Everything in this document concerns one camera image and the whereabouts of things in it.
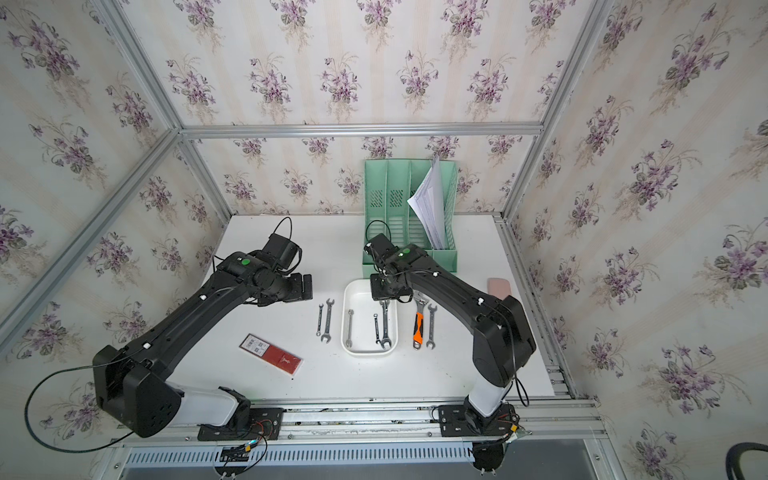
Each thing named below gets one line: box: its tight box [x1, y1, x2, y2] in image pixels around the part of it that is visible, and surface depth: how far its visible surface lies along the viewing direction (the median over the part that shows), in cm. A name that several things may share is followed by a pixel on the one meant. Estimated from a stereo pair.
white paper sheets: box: [407, 156, 447, 250], surface depth 93 cm
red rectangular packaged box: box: [239, 333, 304, 376], surface depth 86 cm
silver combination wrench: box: [426, 304, 438, 350], surface depth 92 cm
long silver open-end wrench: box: [380, 300, 392, 350], surface depth 92 cm
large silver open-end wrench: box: [320, 298, 335, 344], surface depth 92 cm
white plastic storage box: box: [341, 279, 398, 356], surface depth 92 cm
